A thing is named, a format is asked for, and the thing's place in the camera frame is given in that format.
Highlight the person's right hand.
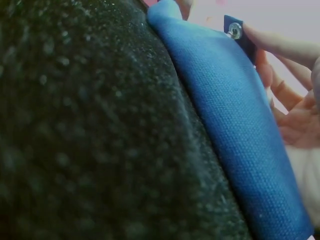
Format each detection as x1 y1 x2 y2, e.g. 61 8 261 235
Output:
242 24 320 148

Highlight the person's left hand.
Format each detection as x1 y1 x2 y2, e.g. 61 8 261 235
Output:
179 0 195 21

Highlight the blue fabric pouch with snap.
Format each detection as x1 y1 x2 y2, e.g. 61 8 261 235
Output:
146 0 315 240

